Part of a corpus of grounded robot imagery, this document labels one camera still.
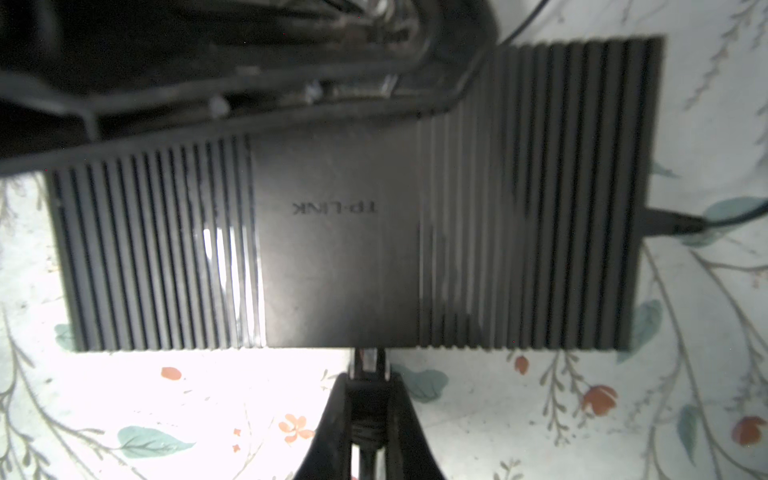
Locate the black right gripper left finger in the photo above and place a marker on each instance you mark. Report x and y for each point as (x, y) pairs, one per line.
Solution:
(329, 454)

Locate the black network switch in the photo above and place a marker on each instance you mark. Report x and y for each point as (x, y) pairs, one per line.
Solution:
(513, 220)

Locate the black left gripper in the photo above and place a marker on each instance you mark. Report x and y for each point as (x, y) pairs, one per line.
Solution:
(80, 79)

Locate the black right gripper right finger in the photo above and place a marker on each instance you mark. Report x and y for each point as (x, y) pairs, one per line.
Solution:
(407, 452)

